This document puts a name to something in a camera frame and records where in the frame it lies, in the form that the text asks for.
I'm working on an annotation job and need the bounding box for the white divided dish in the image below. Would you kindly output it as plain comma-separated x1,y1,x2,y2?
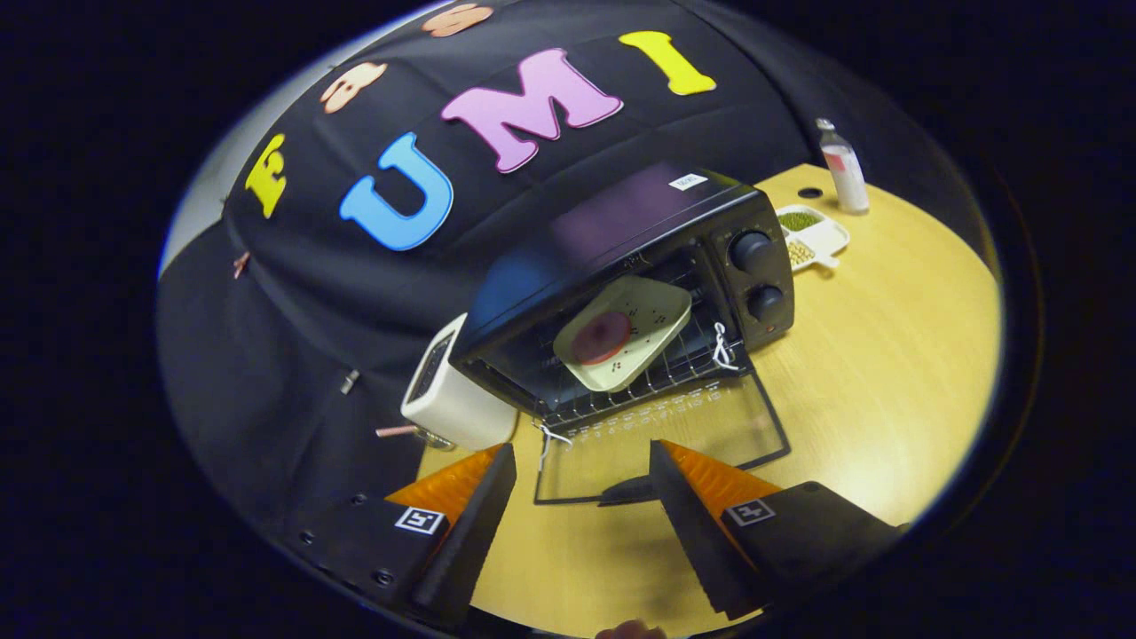
774,204,851,273

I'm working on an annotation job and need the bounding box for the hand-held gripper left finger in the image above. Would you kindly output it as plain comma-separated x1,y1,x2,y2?
266,442,518,627

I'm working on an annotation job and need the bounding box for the white bread toaster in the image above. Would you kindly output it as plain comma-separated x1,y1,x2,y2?
400,312,520,452

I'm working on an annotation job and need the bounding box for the square cherry-print plate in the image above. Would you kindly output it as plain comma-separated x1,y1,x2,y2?
552,274,693,394

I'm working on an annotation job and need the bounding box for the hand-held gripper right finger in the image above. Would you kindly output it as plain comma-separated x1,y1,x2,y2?
648,439,906,622

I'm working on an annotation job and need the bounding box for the metal oven wire rack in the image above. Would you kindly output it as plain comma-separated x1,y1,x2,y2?
531,324,755,434

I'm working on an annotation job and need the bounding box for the clear plastic bottle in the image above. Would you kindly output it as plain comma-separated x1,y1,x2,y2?
815,118,871,216

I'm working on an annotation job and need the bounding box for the pink round food slice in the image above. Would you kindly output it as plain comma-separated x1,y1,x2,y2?
570,311,634,366

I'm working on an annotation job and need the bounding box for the black backdrop cloth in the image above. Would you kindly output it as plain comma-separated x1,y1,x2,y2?
155,0,977,569

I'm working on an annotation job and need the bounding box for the black toaster oven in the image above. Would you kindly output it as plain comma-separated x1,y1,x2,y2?
448,162,797,509

